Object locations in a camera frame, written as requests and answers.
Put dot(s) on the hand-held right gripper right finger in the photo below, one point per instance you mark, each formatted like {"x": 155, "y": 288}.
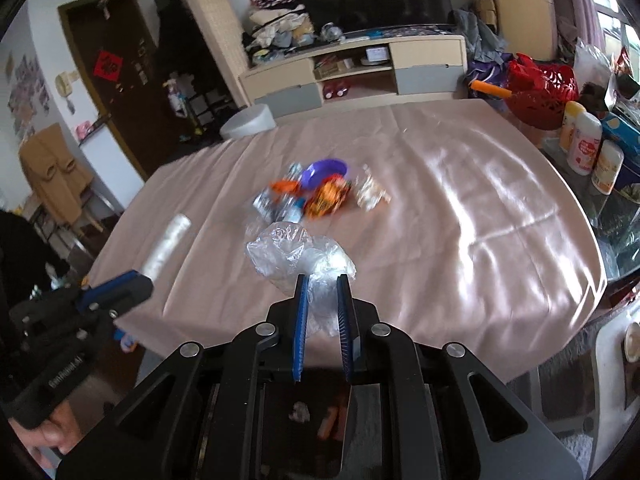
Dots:
{"x": 344, "y": 320}

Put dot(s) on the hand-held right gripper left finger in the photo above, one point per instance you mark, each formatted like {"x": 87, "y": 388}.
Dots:
{"x": 301, "y": 320}

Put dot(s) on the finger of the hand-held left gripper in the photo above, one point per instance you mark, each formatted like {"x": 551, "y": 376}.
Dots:
{"x": 117, "y": 290}

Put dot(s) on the clear plastic bag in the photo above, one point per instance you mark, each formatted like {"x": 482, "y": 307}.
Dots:
{"x": 300, "y": 255}

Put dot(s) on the roll of clear plastic bags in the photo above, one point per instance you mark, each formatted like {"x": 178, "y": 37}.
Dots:
{"x": 167, "y": 245}

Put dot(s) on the white paper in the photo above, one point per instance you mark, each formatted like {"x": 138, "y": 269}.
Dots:
{"x": 300, "y": 411}

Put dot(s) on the long orange packet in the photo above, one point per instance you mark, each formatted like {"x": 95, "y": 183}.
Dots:
{"x": 330, "y": 422}

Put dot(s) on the blue white wrapper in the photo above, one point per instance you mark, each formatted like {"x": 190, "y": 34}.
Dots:
{"x": 294, "y": 209}

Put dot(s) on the silver foil wrapper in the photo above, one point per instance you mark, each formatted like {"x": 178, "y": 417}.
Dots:
{"x": 265, "y": 206}

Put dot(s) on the large orange snack wrapper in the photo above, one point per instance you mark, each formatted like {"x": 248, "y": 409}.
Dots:
{"x": 327, "y": 199}

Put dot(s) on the beige white wrapper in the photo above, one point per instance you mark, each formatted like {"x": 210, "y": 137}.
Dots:
{"x": 371, "y": 190}

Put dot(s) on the small orange wrapper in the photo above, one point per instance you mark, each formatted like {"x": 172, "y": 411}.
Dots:
{"x": 284, "y": 187}

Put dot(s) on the purple plastic bowl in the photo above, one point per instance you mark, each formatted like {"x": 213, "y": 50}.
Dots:
{"x": 322, "y": 172}

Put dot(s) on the person's left hand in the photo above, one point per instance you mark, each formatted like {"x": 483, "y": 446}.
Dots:
{"x": 42, "y": 437}

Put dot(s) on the small orange blue toy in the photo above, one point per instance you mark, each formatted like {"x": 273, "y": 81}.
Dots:
{"x": 126, "y": 341}

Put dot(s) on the black jacket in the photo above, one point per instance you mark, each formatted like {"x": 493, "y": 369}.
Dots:
{"x": 25, "y": 255}

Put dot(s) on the brown fleece coat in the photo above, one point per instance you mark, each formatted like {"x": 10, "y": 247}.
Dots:
{"x": 52, "y": 175}

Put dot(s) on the pink satin tablecloth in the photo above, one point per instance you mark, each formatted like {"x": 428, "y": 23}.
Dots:
{"x": 450, "y": 220}

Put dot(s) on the pink toy on shelf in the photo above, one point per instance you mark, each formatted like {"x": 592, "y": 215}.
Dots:
{"x": 86, "y": 131}

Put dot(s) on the dark brown door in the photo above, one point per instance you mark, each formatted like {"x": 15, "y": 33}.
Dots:
{"x": 125, "y": 110}

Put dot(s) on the white round stool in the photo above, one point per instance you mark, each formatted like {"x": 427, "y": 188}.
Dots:
{"x": 247, "y": 121}

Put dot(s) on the red diamond door decoration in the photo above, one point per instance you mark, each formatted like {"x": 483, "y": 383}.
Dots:
{"x": 108, "y": 64}

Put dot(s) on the red toy car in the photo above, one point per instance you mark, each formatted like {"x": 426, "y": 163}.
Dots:
{"x": 336, "y": 91}

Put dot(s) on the black coats on rack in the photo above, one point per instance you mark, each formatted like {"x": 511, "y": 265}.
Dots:
{"x": 172, "y": 30}

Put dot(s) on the white router box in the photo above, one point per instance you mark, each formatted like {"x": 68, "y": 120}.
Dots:
{"x": 377, "y": 54}

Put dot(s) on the beige grey television cabinet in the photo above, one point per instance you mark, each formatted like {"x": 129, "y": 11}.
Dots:
{"x": 425, "y": 60}

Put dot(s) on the orange foam stick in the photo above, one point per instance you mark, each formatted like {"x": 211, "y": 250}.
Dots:
{"x": 492, "y": 90}

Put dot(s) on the white side tray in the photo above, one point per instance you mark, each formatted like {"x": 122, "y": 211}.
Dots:
{"x": 612, "y": 375}

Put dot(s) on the beige folding screen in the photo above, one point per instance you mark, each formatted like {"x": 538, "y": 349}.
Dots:
{"x": 215, "y": 25}

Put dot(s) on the purple cloth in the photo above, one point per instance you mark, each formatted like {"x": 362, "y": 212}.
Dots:
{"x": 487, "y": 72}

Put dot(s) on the pile of clothes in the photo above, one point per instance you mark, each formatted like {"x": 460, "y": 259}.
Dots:
{"x": 275, "y": 25}

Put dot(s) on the white bottle red label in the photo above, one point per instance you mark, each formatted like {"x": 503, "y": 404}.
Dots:
{"x": 585, "y": 145}

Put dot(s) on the white bottle yellow lid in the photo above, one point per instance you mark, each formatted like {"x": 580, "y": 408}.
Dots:
{"x": 571, "y": 127}

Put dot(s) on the red plastic basket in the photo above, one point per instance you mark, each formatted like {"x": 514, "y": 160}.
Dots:
{"x": 542, "y": 90}

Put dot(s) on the white bottle pale label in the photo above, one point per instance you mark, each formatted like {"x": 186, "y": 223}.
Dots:
{"x": 607, "y": 167}

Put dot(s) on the grey cloth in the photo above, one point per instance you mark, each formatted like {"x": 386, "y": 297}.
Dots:
{"x": 477, "y": 32}

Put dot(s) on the blue box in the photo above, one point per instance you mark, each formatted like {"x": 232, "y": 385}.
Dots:
{"x": 622, "y": 135}

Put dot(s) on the stack of cardboard boxes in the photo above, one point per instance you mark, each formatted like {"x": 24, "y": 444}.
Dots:
{"x": 484, "y": 5}

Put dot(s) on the beige standing air conditioner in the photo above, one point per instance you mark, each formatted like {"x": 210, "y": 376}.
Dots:
{"x": 525, "y": 5}

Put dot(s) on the pink curtain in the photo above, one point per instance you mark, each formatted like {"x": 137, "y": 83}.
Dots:
{"x": 580, "y": 0}

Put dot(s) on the window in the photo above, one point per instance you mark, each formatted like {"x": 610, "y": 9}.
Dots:
{"x": 615, "y": 15}

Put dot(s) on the metal frame chair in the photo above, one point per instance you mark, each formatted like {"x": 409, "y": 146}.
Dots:
{"x": 95, "y": 210}

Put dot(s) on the beige wall intercom phone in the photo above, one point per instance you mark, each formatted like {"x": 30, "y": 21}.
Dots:
{"x": 65, "y": 85}

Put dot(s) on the wall photo collage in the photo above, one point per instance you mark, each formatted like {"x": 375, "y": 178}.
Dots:
{"x": 25, "y": 92}

